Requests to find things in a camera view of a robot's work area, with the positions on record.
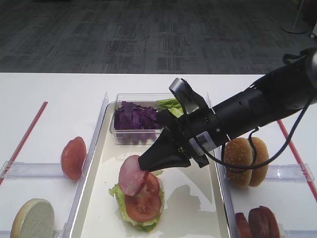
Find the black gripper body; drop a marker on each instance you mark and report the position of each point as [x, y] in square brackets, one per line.
[195, 133]

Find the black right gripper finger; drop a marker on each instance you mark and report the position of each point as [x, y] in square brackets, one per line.
[163, 147]

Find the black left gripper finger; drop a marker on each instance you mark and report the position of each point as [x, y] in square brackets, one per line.
[148, 164]

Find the pink ham slice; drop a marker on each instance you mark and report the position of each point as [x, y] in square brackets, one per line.
[131, 178]

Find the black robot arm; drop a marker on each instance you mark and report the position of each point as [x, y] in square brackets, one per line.
[283, 92]

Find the green lettuce in container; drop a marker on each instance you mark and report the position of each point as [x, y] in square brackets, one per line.
[172, 105]

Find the upper tomato slice on tray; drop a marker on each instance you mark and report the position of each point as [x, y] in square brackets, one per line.
[150, 188]

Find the tomato slice on tray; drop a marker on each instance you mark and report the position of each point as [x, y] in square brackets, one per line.
[150, 188]
[144, 206]

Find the lower tomato slice on tray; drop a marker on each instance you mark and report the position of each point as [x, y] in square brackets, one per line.
[144, 206]

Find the lettuce leaf on tray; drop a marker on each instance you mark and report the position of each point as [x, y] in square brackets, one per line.
[140, 226]

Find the dark red meat slice stack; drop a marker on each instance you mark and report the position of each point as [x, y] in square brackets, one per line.
[261, 223]

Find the shredded purple cabbage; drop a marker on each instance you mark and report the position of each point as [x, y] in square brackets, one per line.
[131, 116]

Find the clear plastic salad container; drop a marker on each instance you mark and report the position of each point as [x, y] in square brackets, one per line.
[142, 99]

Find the sesame bun front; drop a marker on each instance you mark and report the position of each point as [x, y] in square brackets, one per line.
[238, 152]

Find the white rectangular serving tray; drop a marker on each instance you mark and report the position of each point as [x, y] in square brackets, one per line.
[192, 208]

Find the upper right clear holder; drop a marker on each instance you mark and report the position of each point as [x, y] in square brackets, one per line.
[292, 172]

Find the clear holder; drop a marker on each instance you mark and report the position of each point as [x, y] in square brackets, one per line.
[296, 233]
[292, 172]
[13, 169]

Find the right red strip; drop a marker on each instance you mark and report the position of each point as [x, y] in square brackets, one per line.
[294, 151]

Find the red strip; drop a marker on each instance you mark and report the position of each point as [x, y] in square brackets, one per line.
[16, 152]
[294, 151]

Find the left red strip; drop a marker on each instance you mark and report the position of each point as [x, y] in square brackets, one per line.
[16, 152]

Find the round stand base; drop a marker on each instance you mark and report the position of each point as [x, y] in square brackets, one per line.
[297, 27]

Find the lower right clear holder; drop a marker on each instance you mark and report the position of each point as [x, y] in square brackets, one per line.
[296, 233]

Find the upright bun bottom half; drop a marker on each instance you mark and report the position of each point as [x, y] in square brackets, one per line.
[35, 219]

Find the upper left clear holder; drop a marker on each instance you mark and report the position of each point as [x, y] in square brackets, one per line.
[13, 169]

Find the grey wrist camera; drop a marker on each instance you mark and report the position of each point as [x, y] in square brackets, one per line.
[185, 95]

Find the right clear long rail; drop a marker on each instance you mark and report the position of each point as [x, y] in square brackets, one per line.
[223, 201]

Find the clear long rail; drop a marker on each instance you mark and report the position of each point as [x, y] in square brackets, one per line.
[223, 201]
[69, 225]

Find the left clear long rail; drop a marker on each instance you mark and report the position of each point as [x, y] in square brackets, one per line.
[69, 225]

